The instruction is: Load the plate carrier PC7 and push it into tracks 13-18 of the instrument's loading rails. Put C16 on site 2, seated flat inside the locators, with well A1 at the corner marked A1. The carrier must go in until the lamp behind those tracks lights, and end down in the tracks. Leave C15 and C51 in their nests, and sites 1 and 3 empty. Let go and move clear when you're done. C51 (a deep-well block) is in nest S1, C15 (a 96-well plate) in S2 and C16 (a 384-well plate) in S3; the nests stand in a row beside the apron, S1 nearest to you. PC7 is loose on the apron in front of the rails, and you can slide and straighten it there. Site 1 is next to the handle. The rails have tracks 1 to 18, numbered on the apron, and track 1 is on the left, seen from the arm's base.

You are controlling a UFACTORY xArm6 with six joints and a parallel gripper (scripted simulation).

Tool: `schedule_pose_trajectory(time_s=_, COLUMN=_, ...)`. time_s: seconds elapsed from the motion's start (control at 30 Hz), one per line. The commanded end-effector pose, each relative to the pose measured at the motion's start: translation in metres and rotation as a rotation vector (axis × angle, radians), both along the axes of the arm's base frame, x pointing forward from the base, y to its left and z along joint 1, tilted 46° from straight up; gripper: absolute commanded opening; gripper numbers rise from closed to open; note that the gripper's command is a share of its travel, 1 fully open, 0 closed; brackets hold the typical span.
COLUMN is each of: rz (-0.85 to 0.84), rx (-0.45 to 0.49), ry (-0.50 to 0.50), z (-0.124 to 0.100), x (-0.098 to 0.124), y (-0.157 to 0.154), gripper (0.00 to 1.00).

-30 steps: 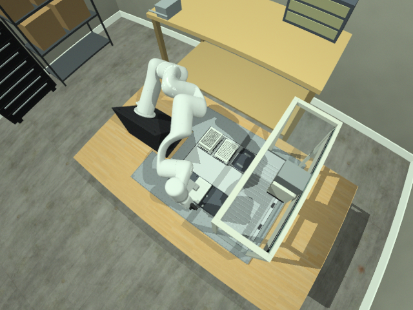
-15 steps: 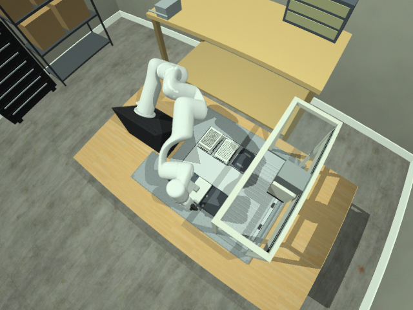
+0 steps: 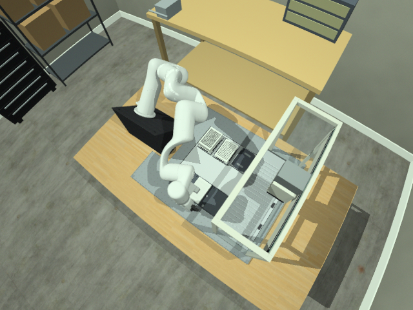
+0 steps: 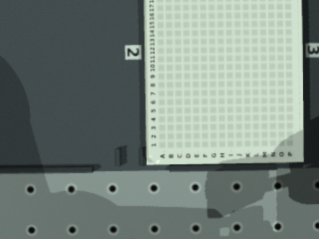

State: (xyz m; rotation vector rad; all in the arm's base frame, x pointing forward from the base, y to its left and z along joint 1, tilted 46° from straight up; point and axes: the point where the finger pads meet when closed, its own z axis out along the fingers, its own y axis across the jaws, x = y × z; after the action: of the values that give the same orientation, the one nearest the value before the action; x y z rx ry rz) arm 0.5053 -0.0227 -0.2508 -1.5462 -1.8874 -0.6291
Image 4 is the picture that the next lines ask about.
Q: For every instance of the white well plate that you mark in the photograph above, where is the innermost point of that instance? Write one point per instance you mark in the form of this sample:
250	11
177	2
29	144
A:
224	81

